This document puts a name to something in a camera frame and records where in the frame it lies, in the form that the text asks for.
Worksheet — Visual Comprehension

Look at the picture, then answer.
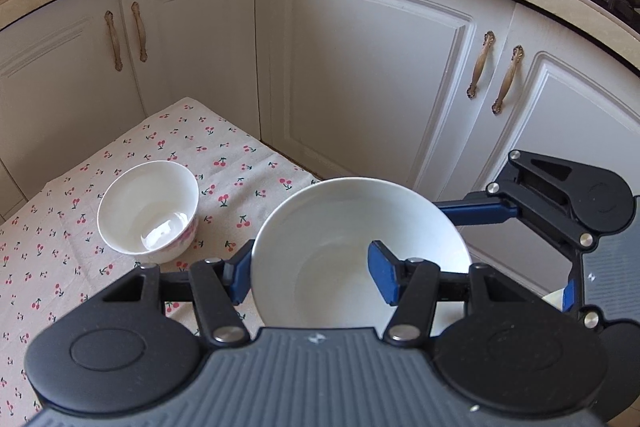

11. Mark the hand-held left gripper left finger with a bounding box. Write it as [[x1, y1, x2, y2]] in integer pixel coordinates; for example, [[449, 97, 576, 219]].
[[102, 239, 255, 348]]

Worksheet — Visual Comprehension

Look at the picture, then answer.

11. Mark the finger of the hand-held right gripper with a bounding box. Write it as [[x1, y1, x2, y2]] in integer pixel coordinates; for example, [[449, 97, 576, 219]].
[[562, 252, 607, 332], [432, 150, 601, 253]]

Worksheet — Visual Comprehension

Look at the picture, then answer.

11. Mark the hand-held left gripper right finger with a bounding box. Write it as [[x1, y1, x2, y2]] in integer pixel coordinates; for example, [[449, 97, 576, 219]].
[[367, 241, 511, 348]]

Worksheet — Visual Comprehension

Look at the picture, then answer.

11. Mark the plain white bowl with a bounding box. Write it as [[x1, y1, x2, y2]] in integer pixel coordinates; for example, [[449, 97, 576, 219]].
[[251, 177, 472, 337]]

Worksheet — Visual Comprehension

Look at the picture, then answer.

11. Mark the white bowl with pink print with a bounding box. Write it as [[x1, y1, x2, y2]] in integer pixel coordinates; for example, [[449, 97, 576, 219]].
[[97, 161, 201, 264]]

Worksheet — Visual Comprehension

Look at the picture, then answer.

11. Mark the cherry print tablecloth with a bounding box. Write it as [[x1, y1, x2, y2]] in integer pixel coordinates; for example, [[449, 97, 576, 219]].
[[0, 97, 323, 427]]

